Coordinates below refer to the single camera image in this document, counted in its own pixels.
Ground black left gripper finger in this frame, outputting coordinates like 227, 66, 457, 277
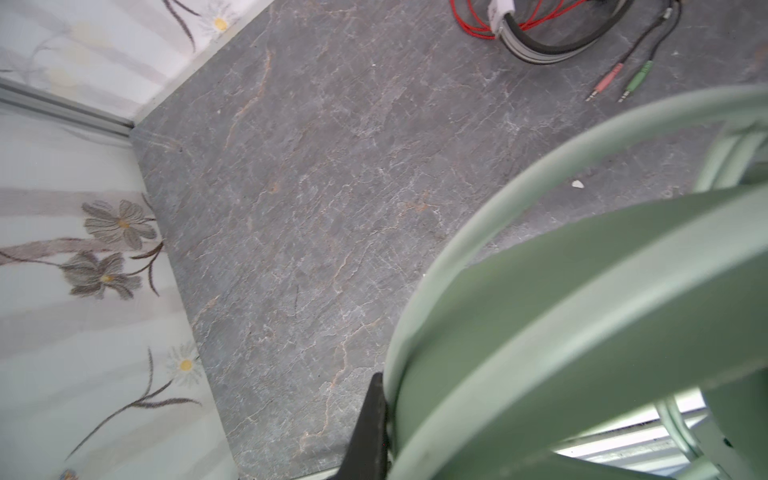
334, 372, 388, 480

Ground red headphone cable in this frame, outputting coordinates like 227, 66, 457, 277
449, 0, 684, 104

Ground white black headphones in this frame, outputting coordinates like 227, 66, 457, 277
487, 0, 633, 65

